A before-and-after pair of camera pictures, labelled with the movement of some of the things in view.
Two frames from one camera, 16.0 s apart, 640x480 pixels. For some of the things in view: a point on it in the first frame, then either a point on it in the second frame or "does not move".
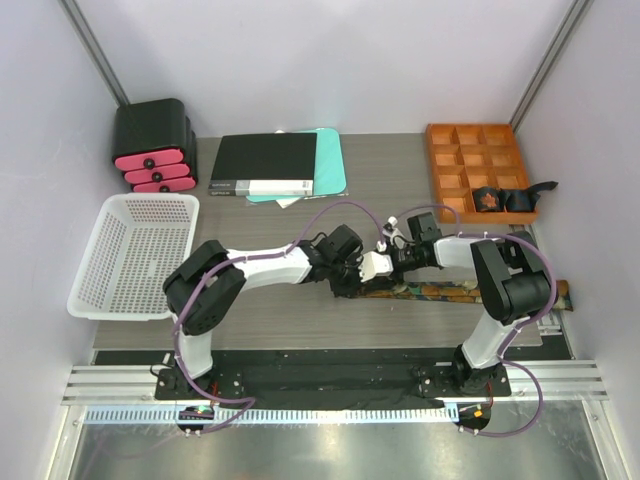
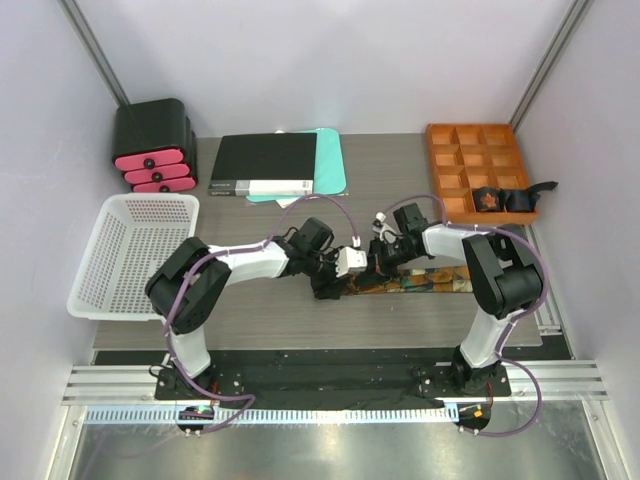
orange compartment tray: x=466 y=156 does not move
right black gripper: x=390 y=280 to x=378 y=268
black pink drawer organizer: x=154 y=145 does not move
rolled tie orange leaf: x=488 y=199 does not move
